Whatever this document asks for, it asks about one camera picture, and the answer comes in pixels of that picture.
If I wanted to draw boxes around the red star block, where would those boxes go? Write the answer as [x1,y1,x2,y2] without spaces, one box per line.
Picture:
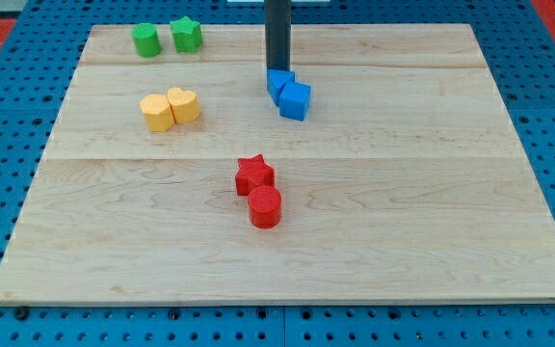
[235,154,275,196]

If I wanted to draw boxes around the green star block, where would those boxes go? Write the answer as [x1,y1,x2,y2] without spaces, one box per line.
[170,15,203,53]

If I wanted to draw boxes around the red cylinder block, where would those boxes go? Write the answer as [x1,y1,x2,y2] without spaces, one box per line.
[248,185,281,228]

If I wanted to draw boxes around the blue cube block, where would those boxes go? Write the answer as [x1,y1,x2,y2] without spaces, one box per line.
[278,81,311,121]

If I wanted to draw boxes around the blue wedge block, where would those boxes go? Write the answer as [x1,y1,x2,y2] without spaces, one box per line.
[266,69,296,106]

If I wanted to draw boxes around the yellow heart block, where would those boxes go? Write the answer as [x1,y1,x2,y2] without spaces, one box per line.
[166,87,200,124]

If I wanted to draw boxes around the light wooden board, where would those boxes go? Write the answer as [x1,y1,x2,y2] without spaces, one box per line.
[0,24,555,307]

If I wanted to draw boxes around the yellow hexagon block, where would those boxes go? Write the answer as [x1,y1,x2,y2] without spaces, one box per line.
[140,93,174,132]

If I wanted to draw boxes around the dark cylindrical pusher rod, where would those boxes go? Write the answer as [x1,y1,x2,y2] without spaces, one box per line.
[264,0,291,70]

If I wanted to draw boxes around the green cylinder block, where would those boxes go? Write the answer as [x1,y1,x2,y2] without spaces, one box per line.
[131,23,162,58]

